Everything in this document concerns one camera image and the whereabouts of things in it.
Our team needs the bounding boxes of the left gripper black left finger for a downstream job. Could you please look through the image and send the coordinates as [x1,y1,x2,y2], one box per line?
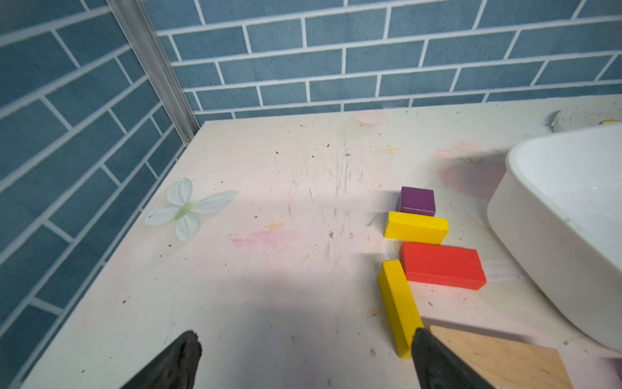
[121,331,202,389]

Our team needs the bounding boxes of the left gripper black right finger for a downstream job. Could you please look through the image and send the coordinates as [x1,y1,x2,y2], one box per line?
[411,328,494,389]

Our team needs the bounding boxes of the long yellow block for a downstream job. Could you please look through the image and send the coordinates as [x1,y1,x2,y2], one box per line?
[378,260,424,358]

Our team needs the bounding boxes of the natural wood plank block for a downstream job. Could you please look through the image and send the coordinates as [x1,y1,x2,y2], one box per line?
[429,326,573,388]

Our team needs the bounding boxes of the red rectangular block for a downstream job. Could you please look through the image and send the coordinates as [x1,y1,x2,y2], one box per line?
[399,242,487,290]

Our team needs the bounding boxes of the short yellow block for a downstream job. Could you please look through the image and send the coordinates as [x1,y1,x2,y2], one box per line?
[384,212,450,245]

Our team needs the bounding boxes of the purple cube block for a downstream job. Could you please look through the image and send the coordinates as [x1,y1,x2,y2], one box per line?
[396,186,436,217]

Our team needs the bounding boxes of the white plastic tub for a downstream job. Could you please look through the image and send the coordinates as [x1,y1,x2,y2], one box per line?
[487,124,621,351]

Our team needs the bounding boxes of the white tape roll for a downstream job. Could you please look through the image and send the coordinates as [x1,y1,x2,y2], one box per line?
[551,106,621,133]

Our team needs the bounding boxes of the aluminium corner post left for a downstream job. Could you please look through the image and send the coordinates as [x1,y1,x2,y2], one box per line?
[107,0,199,146]

